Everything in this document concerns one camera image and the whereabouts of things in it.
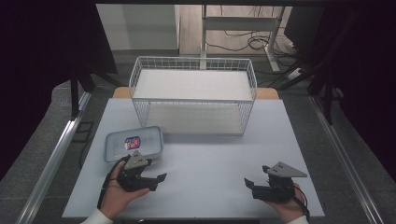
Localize white cabinet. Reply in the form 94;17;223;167
95;3;181;52

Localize person's left hand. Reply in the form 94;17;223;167
99;177;150;220

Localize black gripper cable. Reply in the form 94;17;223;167
96;155;131;210
291;184;311;222

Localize white metal desk frame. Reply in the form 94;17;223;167
199;4;287;73

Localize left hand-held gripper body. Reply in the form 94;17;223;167
116;150;154;192

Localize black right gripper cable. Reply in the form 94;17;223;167
291;184;311;222

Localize silver metal rail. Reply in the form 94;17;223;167
14;91;92;224
308;94;387;224

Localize black metal stand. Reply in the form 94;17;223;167
68;63;95;119
306;12;359;126

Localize white wire basket rack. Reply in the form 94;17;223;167
128;55;259;137

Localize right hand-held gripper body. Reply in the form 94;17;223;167
262;161;308;203

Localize black floor cables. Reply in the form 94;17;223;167
205;5;301;88

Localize dark curtain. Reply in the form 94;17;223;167
0;0;119;181
283;4;396;183

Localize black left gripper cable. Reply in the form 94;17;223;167
96;155;131;210

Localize white power strip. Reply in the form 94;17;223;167
287;67;304;80

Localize person's right hand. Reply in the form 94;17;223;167
263;182;308;224

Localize clear plastic lidded container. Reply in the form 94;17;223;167
104;125;164;164

